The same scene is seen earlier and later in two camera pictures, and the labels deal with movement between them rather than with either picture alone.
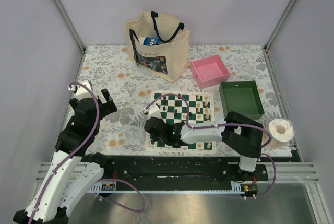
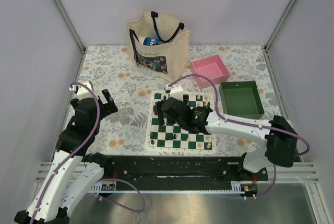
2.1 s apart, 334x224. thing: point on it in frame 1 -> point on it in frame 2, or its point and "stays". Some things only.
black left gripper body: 107,107 stays
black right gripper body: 164,139 -> 160,113
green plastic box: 242,97 stays
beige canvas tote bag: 158,43 stays
